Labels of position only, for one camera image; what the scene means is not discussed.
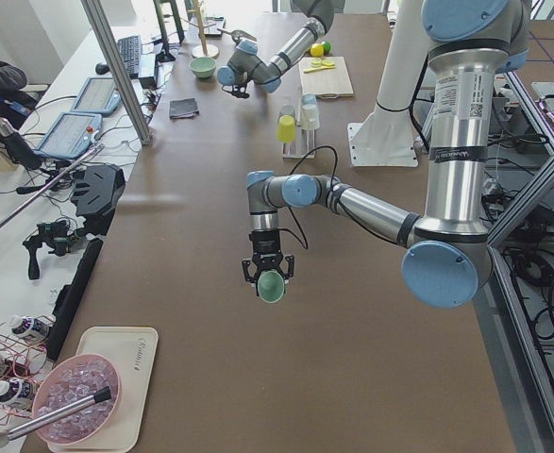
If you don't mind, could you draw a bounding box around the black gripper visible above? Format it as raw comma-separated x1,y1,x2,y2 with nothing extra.
231,79,248,94
242,229,295,295

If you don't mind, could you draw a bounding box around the light green plastic cup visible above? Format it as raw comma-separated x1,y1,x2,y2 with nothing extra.
256,270,285,304

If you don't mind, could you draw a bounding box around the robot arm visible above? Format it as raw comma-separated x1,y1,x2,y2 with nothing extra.
242,1,530,309
216,0,334,98

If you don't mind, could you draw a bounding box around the grey cup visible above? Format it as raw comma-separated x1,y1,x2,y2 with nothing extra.
278,105,295,118

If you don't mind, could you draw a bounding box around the yellow cup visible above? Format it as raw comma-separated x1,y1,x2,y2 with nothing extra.
277,114,296,143

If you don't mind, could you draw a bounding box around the light blue cup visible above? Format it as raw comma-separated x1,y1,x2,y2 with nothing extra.
301,94,317,108

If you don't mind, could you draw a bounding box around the white cup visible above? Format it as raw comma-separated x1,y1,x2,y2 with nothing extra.
300,103,320,131

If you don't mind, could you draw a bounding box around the light green bowl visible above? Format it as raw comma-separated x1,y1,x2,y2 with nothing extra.
189,57,216,79

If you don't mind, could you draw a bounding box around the metal scoop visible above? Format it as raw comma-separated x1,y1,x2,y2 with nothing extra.
218,27,257,44

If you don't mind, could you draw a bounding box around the grey folded cloth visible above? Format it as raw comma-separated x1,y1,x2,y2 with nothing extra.
168,98,199,120

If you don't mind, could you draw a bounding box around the black monitor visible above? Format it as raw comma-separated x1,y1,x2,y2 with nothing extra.
153,0,185,63

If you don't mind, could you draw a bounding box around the whole yellow lemon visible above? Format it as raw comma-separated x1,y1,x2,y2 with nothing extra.
310,43,325,58

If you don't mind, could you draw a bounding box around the wooden cutting board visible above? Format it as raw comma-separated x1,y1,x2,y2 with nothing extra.
298,57,354,98

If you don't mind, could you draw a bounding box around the yellow plastic knife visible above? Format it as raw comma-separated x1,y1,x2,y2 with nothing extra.
303,66,335,74

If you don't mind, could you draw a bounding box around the black keyboard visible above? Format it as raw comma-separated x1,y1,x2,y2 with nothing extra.
116,35,142,78

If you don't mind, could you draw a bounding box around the teach pendant tablet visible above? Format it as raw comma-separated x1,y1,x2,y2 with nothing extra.
71,76,121,116
33,112,103,159

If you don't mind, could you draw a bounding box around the computer mouse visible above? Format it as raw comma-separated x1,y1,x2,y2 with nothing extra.
95,63,109,76

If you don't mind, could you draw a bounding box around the cream plastic tray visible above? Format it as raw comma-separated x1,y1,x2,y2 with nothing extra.
47,326,159,450

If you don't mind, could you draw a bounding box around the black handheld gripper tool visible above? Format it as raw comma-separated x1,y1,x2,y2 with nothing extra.
23,220,89,280

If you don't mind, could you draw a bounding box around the pink bowl of ice cubes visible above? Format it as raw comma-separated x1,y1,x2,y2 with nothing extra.
32,354,121,445

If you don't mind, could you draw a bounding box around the white wire cup holder rack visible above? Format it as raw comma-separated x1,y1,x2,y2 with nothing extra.
281,89,320,159

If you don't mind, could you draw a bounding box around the aluminium frame post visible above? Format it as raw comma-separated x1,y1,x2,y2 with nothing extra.
81,0,152,145

